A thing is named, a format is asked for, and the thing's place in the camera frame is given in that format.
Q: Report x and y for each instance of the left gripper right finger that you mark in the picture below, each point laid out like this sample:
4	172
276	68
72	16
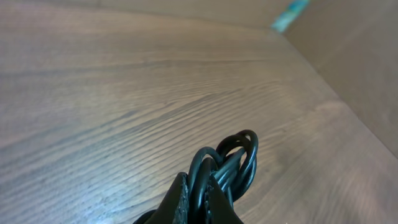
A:
217	207

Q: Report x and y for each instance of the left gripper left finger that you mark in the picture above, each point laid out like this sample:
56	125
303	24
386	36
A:
173	209

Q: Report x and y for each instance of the teal tape strip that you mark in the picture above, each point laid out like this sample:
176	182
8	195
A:
292	11

